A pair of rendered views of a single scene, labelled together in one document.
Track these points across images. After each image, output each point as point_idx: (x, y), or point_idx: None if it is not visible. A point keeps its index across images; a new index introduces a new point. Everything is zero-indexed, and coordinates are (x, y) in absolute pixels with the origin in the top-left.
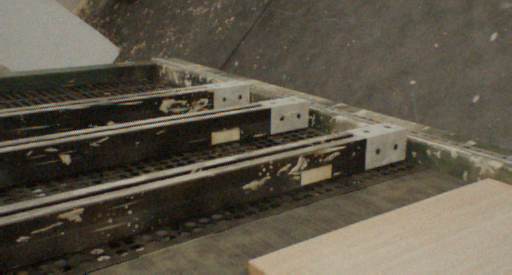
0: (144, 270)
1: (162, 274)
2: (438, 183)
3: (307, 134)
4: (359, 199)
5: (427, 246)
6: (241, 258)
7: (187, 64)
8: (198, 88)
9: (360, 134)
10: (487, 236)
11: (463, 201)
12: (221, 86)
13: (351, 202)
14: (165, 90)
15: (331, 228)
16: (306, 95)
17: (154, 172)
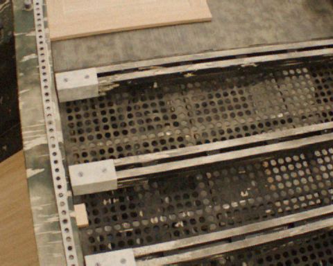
0: (248, 36)
1: (241, 31)
2: (70, 52)
3: (82, 160)
4: (127, 51)
5: (138, 3)
6: (209, 29)
7: None
8: (145, 260)
9: (94, 73)
10: (108, 0)
11: (89, 22)
12: (120, 255)
13: (133, 50)
14: (183, 258)
15: (160, 34)
16: (38, 217)
17: (225, 127)
